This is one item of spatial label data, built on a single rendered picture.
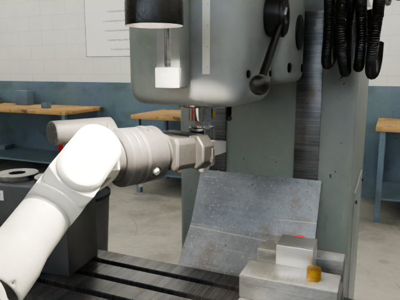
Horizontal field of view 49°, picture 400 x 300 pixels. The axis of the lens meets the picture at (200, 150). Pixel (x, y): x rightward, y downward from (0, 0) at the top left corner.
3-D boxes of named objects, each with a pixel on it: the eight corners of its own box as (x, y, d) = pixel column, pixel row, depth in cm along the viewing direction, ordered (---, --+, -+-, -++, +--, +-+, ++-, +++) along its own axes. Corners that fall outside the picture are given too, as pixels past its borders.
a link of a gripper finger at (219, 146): (222, 155, 78) (197, 159, 74) (223, 137, 77) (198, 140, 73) (230, 156, 77) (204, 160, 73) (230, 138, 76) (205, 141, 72)
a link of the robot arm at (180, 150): (215, 124, 70) (156, 130, 62) (214, 183, 72) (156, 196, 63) (165, 118, 79) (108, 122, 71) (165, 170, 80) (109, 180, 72)
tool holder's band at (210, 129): (219, 131, 78) (219, 125, 78) (208, 134, 74) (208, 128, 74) (196, 129, 80) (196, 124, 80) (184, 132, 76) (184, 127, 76)
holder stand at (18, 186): (69, 277, 91) (63, 184, 88) (-17, 264, 97) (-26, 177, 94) (98, 254, 103) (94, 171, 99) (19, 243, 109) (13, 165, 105)
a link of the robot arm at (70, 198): (131, 142, 61) (83, 213, 51) (104, 171, 67) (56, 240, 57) (92, 113, 59) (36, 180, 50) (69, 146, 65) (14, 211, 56)
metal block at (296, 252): (311, 285, 71) (313, 250, 70) (275, 278, 73) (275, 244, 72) (315, 271, 76) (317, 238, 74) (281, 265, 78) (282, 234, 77)
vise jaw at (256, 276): (336, 317, 64) (338, 292, 63) (238, 297, 70) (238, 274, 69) (340, 297, 69) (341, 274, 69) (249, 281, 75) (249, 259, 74)
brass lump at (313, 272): (319, 283, 66) (320, 272, 66) (305, 280, 67) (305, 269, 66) (321, 277, 68) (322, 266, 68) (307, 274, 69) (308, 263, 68)
